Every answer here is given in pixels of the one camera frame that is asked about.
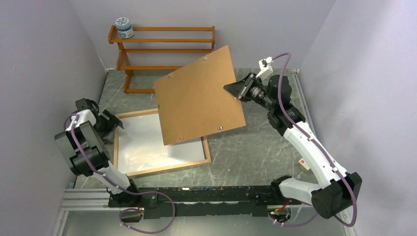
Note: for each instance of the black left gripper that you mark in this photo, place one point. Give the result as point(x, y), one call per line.
point(112, 124)

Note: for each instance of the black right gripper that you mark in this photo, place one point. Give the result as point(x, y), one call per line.
point(238, 89)

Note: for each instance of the brown frame backing board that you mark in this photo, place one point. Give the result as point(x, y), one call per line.
point(192, 102)

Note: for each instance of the light wooden picture frame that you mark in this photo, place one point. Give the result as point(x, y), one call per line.
point(163, 143)

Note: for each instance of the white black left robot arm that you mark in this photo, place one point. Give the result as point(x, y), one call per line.
point(82, 144)

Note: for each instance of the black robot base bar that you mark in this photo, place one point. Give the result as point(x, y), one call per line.
point(256, 201)

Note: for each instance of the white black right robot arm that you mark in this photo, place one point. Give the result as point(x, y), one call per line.
point(336, 189)

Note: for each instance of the orange wooden shelf rack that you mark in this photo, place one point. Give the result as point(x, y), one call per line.
point(158, 48)

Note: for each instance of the white blue lidded jar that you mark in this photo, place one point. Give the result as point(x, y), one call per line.
point(124, 27)

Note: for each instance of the small white red box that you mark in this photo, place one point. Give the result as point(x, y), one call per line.
point(302, 163)

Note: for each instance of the aluminium rail frame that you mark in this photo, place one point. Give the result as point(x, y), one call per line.
point(81, 144)

